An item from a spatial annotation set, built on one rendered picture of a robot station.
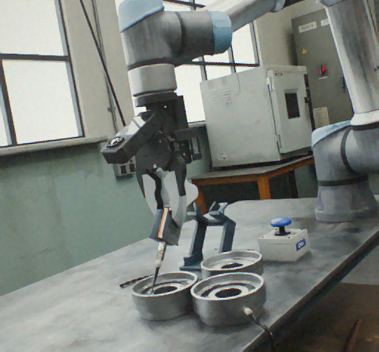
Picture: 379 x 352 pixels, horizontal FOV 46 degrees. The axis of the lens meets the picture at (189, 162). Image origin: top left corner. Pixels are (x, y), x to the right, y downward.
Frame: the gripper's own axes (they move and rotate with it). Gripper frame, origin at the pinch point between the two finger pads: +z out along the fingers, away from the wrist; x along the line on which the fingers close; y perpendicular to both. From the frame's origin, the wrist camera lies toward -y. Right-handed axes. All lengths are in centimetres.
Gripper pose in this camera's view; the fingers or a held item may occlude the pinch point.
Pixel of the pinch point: (168, 220)
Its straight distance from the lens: 72.8
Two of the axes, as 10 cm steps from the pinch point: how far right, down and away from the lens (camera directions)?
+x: -7.8, 0.9, 6.2
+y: 6.1, -1.5, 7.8
